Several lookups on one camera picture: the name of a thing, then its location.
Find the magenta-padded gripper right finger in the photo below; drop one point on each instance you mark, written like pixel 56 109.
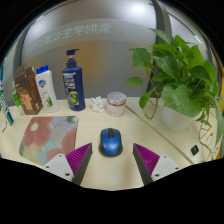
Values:
pixel 163 166

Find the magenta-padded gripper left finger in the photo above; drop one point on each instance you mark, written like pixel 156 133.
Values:
pixel 60 165

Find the blue and black computer mouse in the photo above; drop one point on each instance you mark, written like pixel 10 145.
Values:
pixel 111 141

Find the floral pastel mouse pad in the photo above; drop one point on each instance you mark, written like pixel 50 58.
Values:
pixel 46 136

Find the small black desk socket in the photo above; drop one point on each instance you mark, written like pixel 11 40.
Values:
pixel 194 150

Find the small white patterned packet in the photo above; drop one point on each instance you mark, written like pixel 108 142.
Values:
pixel 4 126

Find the crumpled white tissue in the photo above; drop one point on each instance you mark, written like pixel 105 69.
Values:
pixel 97 104

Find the green plant in white pot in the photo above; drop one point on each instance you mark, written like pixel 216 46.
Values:
pixel 180 93

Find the white bottle with blue cap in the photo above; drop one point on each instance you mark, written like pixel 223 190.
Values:
pixel 48 90

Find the clear bottle with green label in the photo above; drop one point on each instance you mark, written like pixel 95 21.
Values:
pixel 16 100

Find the white jar with perforated lid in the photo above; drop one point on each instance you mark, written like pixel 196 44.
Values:
pixel 116 104

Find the brown cardboard box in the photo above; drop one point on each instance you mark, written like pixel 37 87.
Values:
pixel 29 91

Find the dark blue pump bottle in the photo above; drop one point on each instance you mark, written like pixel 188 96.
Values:
pixel 74 86

